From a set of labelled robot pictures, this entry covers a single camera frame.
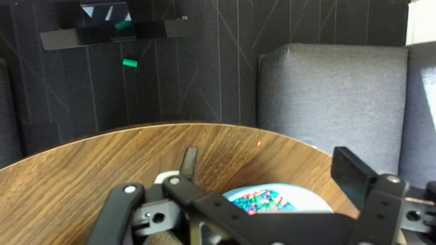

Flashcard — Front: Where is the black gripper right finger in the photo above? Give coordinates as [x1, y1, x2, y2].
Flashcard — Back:
[330, 146, 412, 245]

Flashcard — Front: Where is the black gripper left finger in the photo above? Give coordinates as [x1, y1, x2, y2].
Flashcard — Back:
[86, 146, 202, 245]

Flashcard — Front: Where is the blue plastic bowl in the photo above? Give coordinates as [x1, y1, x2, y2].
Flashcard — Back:
[222, 183, 336, 216]

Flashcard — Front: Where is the round dark wood table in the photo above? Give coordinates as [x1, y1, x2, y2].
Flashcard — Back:
[0, 122, 365, 245]

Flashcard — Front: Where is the black chair left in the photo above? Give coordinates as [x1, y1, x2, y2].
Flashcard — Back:
[0, 43, 436, 190]

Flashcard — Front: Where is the colourful gravel pile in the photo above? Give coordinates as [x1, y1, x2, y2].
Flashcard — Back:
[233, 190, 296, 216]

